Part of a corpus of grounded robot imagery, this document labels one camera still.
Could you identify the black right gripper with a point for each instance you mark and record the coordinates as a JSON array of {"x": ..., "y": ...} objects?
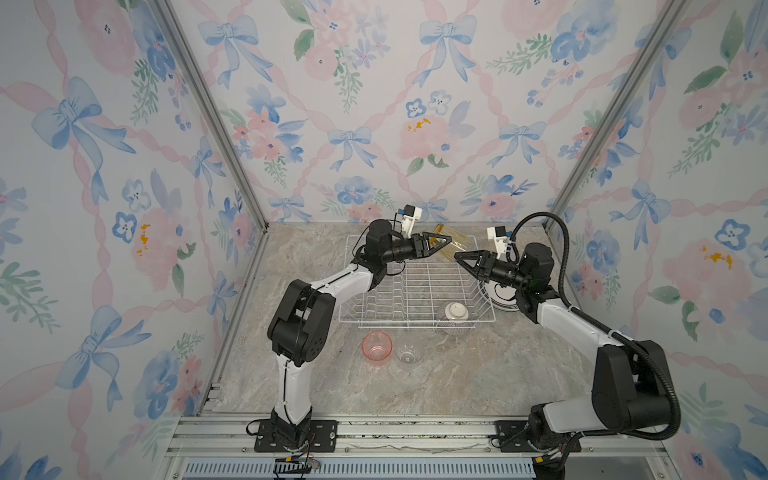
[{"x": 486, "y": 263}]

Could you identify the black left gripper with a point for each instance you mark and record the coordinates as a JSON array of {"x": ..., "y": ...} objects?
[{"x": 419, "y": 246}]

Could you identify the white wire dish rack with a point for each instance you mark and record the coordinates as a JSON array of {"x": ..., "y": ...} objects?
[{"x": 413, "y": 296}]

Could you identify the small white bowl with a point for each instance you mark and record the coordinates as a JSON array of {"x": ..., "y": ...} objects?
[{"x": 456, "y": 312}]

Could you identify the clear plastic cup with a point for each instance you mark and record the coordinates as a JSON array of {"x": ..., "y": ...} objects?
[{"x": 409, "y": 352}]

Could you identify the pink plastic cup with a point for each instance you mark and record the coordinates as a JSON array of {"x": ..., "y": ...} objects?
[{"x": 377, "y": 348}]

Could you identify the yellow plastic cup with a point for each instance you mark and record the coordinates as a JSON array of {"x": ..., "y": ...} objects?
[{"x": 460, "y": 242}]

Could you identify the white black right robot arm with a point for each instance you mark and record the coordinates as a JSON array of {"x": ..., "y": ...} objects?
[{"x": 632, "y": 392}]

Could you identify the grey vent grille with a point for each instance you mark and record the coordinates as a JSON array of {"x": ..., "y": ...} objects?
[{"x": 361, "y": 468}]

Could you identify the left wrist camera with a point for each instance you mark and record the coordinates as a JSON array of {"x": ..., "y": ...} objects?
[{"x": 409, "y": 215}]

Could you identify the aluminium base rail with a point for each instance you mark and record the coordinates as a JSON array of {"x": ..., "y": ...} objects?
[{"x": 232, "y": 436}]

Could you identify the aluminium frame post left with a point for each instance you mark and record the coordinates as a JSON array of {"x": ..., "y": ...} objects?
[{"x": 180, "y": 47}]

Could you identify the aluminium frame post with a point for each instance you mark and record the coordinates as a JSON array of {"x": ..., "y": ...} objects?
[
  {"x": 180, "y": 47},
  {"x": 659, "y": 33}
]

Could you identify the aluminium frame post right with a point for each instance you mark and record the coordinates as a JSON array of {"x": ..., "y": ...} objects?
[{"x": 659, "y": 33}]

